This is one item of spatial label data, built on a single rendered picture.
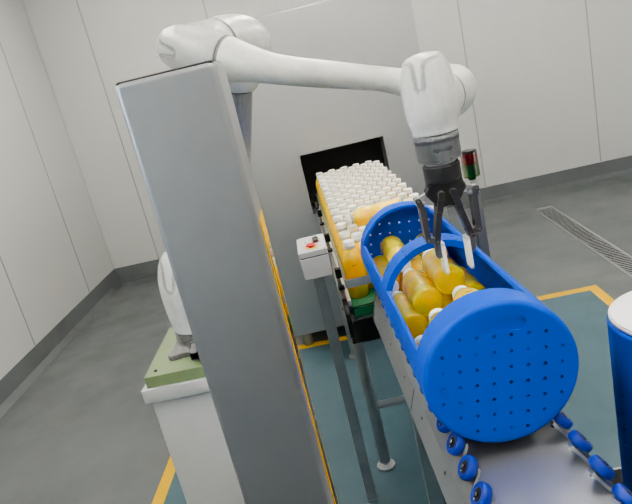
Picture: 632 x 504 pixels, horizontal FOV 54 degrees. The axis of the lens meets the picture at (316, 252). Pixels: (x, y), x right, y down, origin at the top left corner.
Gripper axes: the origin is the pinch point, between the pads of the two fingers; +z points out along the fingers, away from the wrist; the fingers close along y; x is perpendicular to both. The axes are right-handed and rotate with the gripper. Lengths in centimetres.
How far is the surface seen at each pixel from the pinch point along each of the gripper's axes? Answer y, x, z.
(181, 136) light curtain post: -34, -86, -42
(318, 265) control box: -29, 77, 20
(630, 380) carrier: 29.1, -10.2, 32.3
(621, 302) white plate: 35.1, 2.2, 20.7
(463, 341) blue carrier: -7.0, -24.9, 6.9
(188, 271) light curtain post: -36, -86, -34
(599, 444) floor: 64, 87, 124
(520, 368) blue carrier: 2.2, -24.9, 14.7
